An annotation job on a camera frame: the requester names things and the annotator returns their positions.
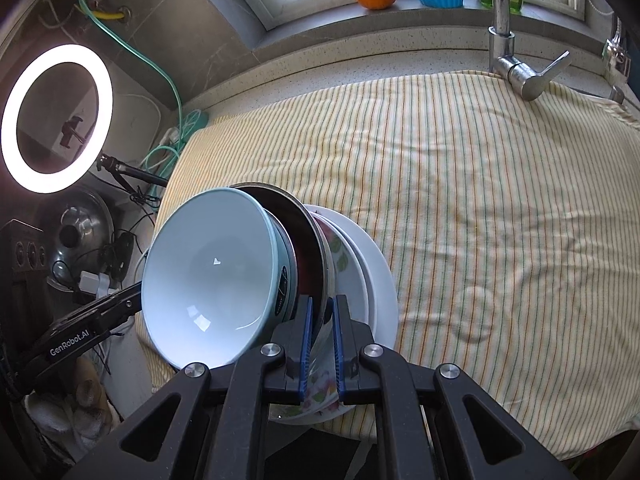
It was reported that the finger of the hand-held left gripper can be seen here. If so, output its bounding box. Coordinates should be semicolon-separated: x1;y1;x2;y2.
97;282;146;318

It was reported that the large blossom-print white plate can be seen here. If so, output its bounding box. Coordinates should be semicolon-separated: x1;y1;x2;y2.
270;204;400;427

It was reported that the white power adapter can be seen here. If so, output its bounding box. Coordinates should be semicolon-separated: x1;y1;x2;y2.
79;270;113;297

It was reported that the steel pot lid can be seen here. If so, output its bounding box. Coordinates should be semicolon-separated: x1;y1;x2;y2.
50;187;117;292

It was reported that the light blue bowl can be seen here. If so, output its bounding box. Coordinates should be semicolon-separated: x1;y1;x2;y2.
141;186;291;370

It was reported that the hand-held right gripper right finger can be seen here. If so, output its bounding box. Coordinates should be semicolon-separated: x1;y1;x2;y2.
334;294;576;480

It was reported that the black stove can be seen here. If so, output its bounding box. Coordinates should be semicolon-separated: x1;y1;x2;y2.
0;219;51;301

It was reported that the yellow striped cloth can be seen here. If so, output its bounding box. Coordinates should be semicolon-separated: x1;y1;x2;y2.
135;71;640;461

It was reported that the black power adapter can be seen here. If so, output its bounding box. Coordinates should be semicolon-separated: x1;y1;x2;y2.
102;232;136;281

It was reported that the chrome faucet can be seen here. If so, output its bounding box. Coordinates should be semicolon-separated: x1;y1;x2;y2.
486;0;632;106

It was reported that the round teal power strip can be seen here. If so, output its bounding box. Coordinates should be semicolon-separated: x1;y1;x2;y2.
177;110;210;136

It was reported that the teal power cable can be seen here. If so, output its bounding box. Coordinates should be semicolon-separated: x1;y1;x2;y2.
75;0;186;171

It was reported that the rose-print white plate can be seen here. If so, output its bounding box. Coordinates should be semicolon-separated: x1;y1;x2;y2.
272;215;373;416

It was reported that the yellow gas pipe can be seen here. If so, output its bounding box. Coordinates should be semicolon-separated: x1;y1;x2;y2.
62;0;133;23

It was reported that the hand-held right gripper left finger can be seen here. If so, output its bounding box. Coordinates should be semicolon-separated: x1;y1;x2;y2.
62;296;316;480

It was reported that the large steel bowl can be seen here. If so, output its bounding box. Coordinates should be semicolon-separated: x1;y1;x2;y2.
230;182;333;331

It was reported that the ring light with stand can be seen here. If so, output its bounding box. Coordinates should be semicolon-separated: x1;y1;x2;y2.
0;44;168;196

